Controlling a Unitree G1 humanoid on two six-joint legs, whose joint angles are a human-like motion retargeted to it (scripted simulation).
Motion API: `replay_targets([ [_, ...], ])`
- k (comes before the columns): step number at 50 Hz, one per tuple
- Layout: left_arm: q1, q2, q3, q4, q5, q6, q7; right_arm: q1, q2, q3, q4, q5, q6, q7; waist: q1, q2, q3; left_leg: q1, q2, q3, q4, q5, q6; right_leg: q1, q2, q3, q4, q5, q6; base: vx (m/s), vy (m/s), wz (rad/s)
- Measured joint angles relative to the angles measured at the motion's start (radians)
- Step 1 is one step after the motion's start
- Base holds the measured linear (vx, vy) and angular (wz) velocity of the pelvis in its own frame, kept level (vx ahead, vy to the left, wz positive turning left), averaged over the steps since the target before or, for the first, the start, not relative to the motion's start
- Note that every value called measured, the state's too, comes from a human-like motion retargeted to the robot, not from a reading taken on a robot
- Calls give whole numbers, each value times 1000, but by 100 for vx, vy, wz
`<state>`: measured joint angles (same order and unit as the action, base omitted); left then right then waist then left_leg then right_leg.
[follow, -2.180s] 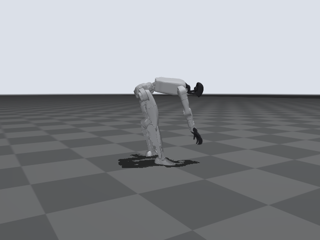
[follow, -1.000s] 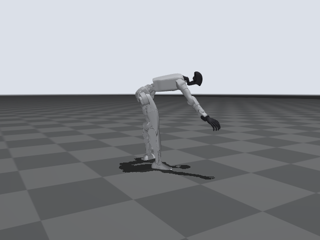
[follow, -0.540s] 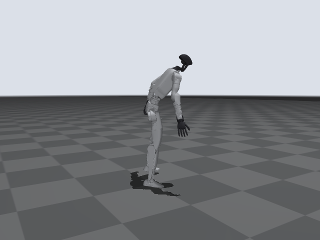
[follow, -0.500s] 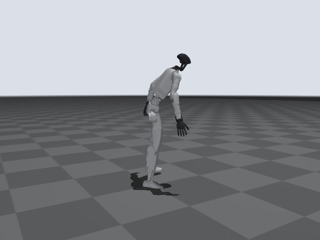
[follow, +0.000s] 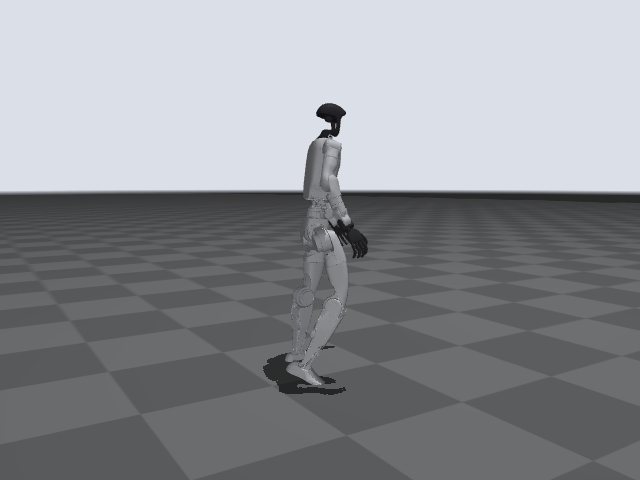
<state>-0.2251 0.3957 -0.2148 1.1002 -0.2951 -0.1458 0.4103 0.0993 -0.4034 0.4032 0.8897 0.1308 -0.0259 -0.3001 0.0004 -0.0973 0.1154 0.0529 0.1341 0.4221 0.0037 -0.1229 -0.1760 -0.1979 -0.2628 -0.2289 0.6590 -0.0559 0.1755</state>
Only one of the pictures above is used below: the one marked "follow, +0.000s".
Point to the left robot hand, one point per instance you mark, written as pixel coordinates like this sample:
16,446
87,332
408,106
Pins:
339,232

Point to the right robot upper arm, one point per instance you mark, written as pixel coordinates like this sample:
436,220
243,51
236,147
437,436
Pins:
331,150

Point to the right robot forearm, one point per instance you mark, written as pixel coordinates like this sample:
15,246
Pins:
334,197

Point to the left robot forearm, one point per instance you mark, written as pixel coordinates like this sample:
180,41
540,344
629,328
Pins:
329,214

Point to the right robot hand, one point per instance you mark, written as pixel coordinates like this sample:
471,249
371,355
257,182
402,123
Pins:
355,238

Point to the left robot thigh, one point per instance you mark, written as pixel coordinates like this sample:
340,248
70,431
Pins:
313,265

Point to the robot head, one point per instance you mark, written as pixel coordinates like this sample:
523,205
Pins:
332,113

